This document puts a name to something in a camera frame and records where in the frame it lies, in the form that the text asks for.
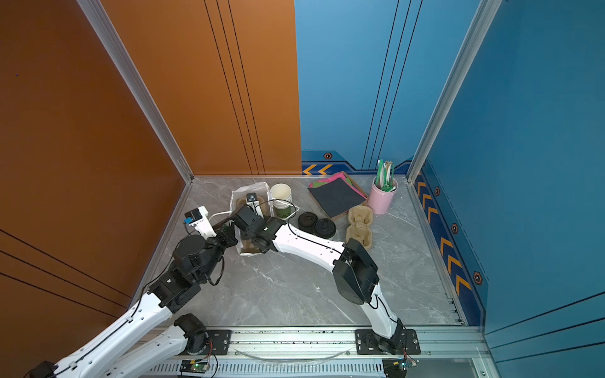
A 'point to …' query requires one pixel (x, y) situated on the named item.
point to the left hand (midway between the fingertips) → (236, 215)
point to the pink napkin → (337, 176)
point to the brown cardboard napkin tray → (357, 186)
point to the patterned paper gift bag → (260, 194)
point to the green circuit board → (194, 365)
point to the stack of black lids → (306, 221)
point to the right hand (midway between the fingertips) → (248, 223)
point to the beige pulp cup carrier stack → (360, 216)
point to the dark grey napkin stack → (335, 196)
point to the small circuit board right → (397, 368)
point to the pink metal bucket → (380, 198)
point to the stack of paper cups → (282, 199)
